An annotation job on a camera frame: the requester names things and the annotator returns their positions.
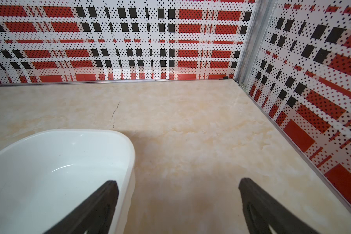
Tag white plastic storage box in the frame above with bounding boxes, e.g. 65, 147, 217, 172
0, 129, 135, 234

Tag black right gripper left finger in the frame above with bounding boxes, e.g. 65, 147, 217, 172
46, 180, 119, 234

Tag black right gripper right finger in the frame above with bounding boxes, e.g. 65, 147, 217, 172
238, 178, 318, 234

